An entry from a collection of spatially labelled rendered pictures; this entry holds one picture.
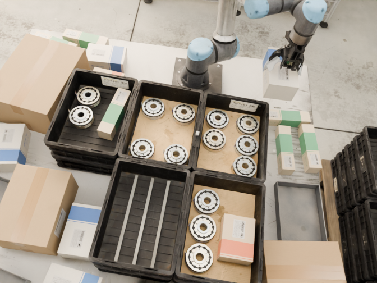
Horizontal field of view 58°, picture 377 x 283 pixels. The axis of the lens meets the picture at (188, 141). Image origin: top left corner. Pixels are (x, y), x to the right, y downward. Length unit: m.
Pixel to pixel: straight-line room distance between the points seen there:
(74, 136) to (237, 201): 0.75
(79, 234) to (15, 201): 0.27
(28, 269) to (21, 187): 0.32
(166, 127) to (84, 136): 0.36
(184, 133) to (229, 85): 0.49
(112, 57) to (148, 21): 1.41
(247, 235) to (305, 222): 0.40
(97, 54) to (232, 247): 1.18
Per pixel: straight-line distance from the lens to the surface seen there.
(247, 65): 2.03
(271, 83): 1.40
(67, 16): 3.35
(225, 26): 1.68
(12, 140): 1.69
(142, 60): 1.97
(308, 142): 1.77
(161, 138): 1.53
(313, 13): 1.23
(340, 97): 3.10
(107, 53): 1.90
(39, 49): 1.82
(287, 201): 1.65
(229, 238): 1.32
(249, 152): 1.52
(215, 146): 1.50
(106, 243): 1.38
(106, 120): 1.52
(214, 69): 1.91
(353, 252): 2.22
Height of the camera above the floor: 2.16
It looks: 60 degrees down
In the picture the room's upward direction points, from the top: 10 degrees clockwise
